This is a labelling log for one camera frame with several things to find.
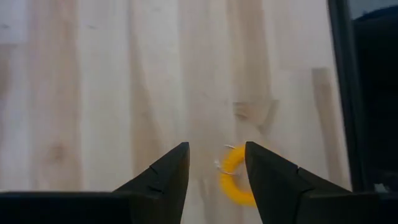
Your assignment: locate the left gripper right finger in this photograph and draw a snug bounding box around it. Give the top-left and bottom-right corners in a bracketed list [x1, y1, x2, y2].
[244, 141, 398, 224]

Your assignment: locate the orange spiral coil ring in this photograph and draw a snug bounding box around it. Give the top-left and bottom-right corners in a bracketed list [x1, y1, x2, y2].
[219, 144, 257, 207]

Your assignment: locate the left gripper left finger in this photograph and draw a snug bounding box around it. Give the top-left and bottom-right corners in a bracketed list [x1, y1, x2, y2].
[0, 141, 191, 224]

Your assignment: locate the black aluminium rig frame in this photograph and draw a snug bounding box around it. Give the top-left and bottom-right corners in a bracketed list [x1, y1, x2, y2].
[327, 0, 368, 193]

